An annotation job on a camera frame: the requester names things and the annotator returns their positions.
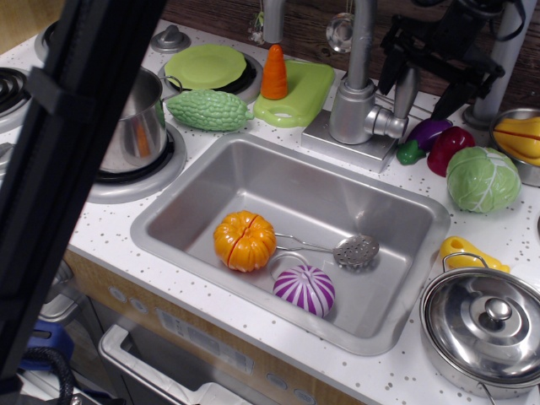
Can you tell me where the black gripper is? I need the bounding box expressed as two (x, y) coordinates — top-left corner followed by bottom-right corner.
(378, 14), (505, 121)

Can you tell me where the silver faucet lever handle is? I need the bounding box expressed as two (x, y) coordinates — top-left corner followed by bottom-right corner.
(364, 66), (420, 139)

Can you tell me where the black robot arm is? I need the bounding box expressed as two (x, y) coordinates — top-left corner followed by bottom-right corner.
(378, 1), (505, 120)

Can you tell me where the red toy bell pepper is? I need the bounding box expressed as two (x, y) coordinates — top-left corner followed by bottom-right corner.
(427, 127), (476, 177)

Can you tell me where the purple toy eggplant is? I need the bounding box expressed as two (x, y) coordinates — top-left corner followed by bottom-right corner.
(397, 119), (452, 165)

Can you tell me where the clear hanging glass ornament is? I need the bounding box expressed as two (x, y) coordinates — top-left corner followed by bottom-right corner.
(326, 13), (354, 54)

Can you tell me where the silver toy faucet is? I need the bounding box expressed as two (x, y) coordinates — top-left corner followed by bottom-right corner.
(301, 1), (398, 173)

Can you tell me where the steel bowl at right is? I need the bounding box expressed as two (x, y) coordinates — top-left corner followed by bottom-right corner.
(489, 108), (539, 187)

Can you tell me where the yellow toy squash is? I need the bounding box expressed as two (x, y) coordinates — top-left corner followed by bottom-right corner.
(493, 116), (539, 165)

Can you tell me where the green plastic cutting board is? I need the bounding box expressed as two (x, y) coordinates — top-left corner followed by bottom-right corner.
(253, 60), (335, 128)

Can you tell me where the green toy cabbage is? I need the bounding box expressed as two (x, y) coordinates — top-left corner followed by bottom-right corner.
(446, 146), (521, 213)

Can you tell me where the orange toy carrot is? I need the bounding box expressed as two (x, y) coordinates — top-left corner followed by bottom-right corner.
(260, 44), (288, 100)

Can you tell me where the back right stove burner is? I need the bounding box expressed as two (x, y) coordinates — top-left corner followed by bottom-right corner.
(159, 53), (262, 104)

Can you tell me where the stove burner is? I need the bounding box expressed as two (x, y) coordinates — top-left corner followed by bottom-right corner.
(159, 53), (262, 104)
(87, 122), (187, 204)

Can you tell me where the yellow toy banana piece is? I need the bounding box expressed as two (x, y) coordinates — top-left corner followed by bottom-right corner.
(440, 236), (510, 273)

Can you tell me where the metal slotted skimmer spoon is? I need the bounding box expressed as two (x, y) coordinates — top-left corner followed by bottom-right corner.
(275, 233), (380, 268)

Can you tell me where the green toy bitter gourd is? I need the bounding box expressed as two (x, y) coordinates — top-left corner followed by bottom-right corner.
(165, 89), (255, 132)

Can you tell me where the green plastic plate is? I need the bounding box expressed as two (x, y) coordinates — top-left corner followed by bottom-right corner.
(165, 44), (247, 89)

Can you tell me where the stainless steel sink basin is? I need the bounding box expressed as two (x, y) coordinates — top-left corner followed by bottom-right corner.
(131, 134), (451, 355)

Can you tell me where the purple white toy onion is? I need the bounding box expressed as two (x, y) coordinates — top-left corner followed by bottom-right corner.
(273, 265), (336, 317)

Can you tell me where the orange toy pumpkin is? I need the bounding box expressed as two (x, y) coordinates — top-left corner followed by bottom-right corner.
(213, 210), (277, 273)

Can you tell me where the steel pot with lid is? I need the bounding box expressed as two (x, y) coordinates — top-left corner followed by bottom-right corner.
(419, 262), (539, 404)

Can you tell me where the grey stove knob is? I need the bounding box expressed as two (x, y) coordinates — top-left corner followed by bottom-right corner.
(150, 24), (191, 54)

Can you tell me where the tall stainless steel pot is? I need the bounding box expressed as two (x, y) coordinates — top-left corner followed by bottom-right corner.
(100, 67), (170, 175)

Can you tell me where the front left stove burner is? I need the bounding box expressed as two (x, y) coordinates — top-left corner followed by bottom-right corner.
(87, 122), (187, 204)

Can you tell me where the silver oven knob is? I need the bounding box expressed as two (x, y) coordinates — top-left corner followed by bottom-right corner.
(45, 260), (73, 304)

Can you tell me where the blue plastic object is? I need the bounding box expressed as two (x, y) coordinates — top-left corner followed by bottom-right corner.
(20, 320), (74, 371)

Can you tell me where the grey vertical post right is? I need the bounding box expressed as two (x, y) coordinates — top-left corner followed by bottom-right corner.
(462, 1), (537, 130)

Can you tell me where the grey vertical post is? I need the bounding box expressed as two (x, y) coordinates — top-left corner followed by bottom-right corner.
(263, 0), (285, 44)
(462, 1), (537, 130)

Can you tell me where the grey vertical post back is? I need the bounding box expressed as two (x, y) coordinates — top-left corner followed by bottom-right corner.
(263, 0), (285, 44)

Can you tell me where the black foreground camera frame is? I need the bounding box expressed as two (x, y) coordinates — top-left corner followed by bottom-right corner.
(1, 1), (164, 404)

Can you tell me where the white oven door handle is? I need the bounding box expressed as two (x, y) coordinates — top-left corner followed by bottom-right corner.
(99, 324), (263, 404)

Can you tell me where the black braided cable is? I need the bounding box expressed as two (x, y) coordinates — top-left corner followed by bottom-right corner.
(16, 345), (78, 405)

